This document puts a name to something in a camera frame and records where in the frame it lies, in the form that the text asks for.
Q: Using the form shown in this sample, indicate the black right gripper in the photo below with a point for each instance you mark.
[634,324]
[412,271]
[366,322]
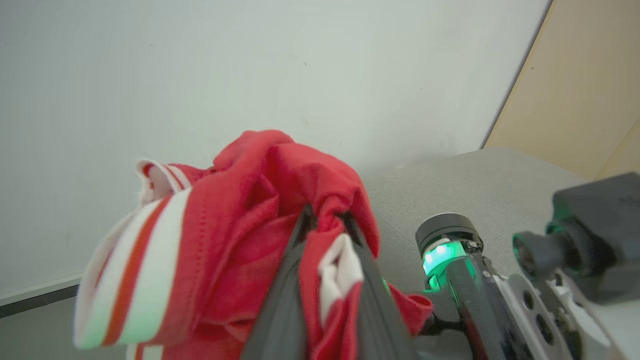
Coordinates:
[450,230]

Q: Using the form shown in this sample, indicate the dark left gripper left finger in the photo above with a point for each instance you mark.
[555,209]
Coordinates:
[280,320]

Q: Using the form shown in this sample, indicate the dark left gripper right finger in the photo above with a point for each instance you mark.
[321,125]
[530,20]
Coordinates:
[385,325]

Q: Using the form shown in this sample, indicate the red white-striped garment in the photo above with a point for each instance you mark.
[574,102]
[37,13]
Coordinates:
[225,240]

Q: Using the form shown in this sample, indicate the grey fabric sofa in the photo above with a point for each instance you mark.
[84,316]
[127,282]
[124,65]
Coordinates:
[475,190]

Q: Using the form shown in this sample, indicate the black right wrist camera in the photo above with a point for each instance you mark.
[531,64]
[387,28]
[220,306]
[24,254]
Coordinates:
[600,225]

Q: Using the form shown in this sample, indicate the white wall baseboard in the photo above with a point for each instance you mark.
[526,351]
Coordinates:
[35,292]

